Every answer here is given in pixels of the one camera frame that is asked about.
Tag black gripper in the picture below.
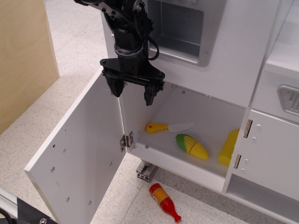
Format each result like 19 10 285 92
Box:
100 51 165 106

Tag white fridge door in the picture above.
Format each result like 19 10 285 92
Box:
24 73 125 224

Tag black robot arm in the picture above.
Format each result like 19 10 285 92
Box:
76 0 165 106

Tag silver door hinge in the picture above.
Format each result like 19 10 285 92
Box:
120 132 135 152

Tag toy corn cob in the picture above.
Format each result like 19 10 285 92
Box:
176 133 209 160

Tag aluminium extrusion foot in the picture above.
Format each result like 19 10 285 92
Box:
136 160 158 183

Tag white toy kitchen cabinet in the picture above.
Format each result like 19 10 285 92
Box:
121 0 299 224

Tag plywood panel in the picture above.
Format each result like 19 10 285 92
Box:
0 0 59 133

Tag red toy ketchup bottle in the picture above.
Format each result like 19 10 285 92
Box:
149 183 181 223

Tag yellow toy mustard bottle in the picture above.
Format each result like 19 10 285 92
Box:
218 129 239 166

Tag silver upper oven hinge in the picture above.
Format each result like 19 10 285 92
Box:
243 119 252 138

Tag silver oven hinge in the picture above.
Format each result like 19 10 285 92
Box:
243 119 252 138
233 154 241 169

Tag silver lower oven hinge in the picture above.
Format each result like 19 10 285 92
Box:
233 154 241 169

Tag yellow handled toy knife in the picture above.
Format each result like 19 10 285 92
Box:
146 122 195 133

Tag grey oven handle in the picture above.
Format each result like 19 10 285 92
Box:
277 84 299 115

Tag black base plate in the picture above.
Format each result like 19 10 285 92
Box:
0 198 57 224

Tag aluminium frame rail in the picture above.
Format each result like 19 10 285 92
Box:
0 188 18 218

